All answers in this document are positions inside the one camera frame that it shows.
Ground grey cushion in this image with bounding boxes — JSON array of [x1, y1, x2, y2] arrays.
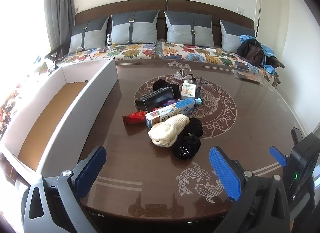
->
[[68, 16, 110, 54], [111, 10, 160, 45], [164, 10, 215, 47], [219, 19, 256, 53]]

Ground grey curtain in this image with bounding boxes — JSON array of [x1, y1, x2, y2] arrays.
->
[[44, 0, 75, 53]]

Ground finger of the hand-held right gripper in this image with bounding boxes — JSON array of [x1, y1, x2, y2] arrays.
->
[[291, 127, 304, 146], [269, 146, 288, 167]]

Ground brown patterned desktop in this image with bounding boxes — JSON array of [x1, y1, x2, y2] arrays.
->
[[80, 58, 310, 221]]

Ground red snack packet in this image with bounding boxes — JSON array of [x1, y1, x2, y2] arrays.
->
[[122, 111, 148, 125]]

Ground clear plastic packet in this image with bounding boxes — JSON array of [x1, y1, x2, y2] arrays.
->
[[232, 68, 262, 85]]

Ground black printed box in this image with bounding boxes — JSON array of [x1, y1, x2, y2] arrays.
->
[[134, 86, 175, 112]]

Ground white cable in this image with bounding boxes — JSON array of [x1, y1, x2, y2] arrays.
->
[[74, 46, 93, 59]]

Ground white cardboard box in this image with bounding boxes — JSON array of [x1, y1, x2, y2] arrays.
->
[[0, 58, 122, 173]]

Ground purple doll toy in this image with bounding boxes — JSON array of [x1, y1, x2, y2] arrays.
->
[[162, 97, 203, 107]]

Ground blue cloth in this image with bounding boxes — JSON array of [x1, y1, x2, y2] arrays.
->
[[239, 34, 277, 73]]

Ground black frame glasses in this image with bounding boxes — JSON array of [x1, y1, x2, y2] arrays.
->
[[190, 73, 208, 98]]

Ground blue white toothpaste box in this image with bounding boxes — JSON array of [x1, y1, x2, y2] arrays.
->
[[145, 98, 196, 129]]

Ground black velvet hair accessory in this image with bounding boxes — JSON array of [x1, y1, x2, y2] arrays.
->
[[153, 79, 182, 99]]

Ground white lotion bottle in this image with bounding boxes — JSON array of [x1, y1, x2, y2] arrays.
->
[[180, 80, 197, 100]]

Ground brown sofa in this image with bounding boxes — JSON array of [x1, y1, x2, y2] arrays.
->
[[45, 0, 285, 89]]

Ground cream knitted glove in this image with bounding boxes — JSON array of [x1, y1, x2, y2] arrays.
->
[[148, 113, 190, 147]]

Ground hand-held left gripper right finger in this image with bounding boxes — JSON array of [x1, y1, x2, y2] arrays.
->
[[209, 146, 292, 233]]

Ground silver glitter bow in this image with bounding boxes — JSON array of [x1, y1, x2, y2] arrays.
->
[[174, 66, 191, 80]]

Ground dark brown bag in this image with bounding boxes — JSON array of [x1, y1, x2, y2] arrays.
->
[[237, 38, 267, 67]]

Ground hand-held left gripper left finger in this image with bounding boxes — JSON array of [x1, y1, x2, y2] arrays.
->
[[21, 146, 107, 233]]

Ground brown side table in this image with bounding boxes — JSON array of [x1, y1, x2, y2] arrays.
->
[[0, 151, 38, 188]]

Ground floral sofa blanket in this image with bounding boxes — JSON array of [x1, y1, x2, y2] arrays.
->
[[61, 41, 280, 83]]

